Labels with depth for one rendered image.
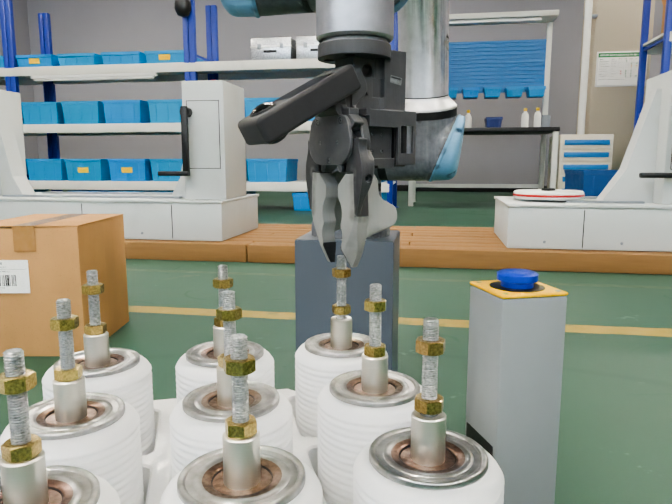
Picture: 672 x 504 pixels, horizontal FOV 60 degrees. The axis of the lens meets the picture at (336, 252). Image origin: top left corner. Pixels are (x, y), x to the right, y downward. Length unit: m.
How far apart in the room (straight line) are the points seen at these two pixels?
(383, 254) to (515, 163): 7.93
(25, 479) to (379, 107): 0.43
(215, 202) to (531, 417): 2.21
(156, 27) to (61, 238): 8.75
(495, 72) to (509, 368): 6.04
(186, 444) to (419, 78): 0.75
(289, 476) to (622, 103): 6.66
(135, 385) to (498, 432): 0.35
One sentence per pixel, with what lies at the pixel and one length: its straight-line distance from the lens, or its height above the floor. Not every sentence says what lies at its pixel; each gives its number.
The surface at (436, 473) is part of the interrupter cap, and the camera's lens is 0.38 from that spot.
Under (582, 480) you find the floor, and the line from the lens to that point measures 0.94.
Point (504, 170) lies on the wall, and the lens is 8.92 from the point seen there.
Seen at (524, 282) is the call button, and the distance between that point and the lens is 0.60.
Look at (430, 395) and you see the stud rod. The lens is 0.38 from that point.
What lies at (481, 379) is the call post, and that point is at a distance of 0.63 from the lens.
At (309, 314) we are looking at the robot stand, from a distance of 1.08.
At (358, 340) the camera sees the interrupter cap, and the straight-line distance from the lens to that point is 0.62.
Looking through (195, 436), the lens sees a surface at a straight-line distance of 0.45.
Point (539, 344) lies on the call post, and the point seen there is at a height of 0.26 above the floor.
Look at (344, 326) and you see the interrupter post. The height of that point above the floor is 0.27.
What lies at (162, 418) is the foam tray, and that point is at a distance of 0.64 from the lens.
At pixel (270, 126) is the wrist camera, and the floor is 0.47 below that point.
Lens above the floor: 0.44
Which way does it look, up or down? 9 degrees down
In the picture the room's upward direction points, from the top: straight up
